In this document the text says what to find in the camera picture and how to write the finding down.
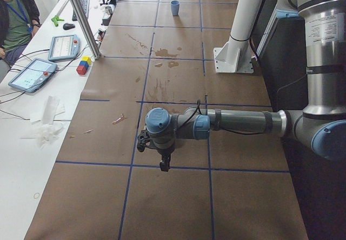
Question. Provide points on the steel cup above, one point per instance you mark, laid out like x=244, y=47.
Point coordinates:
x=109, y=10

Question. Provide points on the blue plastic cup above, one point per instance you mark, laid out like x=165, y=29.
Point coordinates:
x=174, y=7

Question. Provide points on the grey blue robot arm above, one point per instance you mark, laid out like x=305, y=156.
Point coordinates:
x=319, y=126

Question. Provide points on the teach pendant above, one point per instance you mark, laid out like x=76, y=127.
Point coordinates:
x=63, y=48
x=33, y=76

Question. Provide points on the far teach pendant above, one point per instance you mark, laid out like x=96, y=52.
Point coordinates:
x=63, y=48

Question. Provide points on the white camera mast with base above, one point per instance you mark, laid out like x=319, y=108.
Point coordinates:
x=235, y=55

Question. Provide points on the red cube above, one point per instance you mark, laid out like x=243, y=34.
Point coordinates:
x=81, y=69

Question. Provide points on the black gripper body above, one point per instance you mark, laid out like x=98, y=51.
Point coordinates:
x=164, y=151

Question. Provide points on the near teach pendant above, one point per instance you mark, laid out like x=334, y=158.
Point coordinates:
x=33, y=76

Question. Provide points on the crumpled white tissue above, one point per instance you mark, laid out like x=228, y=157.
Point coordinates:
x=43, y=127

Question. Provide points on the yellow cube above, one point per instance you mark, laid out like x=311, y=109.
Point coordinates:
x=87, y=59

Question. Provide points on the aluminium frame post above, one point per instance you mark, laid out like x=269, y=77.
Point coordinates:
x=83, y=21

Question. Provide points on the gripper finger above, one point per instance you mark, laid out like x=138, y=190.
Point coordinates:
x=167, y=162
x=163, y=163

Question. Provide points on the black computer mouse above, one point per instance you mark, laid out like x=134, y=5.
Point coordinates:
x=68, y=26

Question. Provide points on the green plastic tool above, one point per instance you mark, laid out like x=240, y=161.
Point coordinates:
x=56, y=19

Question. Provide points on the seated person green shirt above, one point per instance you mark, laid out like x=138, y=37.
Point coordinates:
x=19, y=24

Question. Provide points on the blue cube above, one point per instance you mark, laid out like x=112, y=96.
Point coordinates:
x=84, y=64

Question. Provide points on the black keyboard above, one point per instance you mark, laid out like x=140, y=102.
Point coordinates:
x=85, y=8

